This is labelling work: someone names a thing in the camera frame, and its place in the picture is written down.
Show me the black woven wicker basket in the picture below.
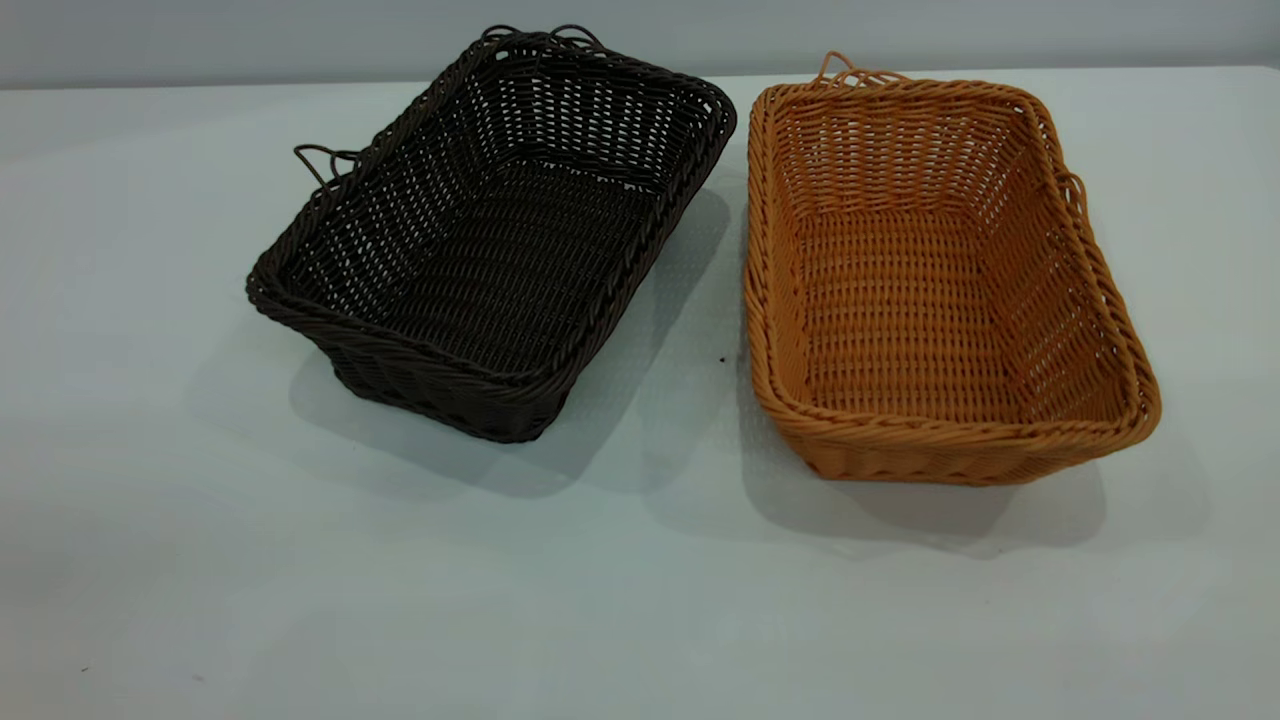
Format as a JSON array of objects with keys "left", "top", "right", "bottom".
[{"left": 246, "top": 24, "right": 738, "bottom": 444}]

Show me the orange woven wicker basket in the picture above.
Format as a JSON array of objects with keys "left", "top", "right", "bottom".
[{"left": 744, "top": 51, "right": 1163, "bottom": 487}]

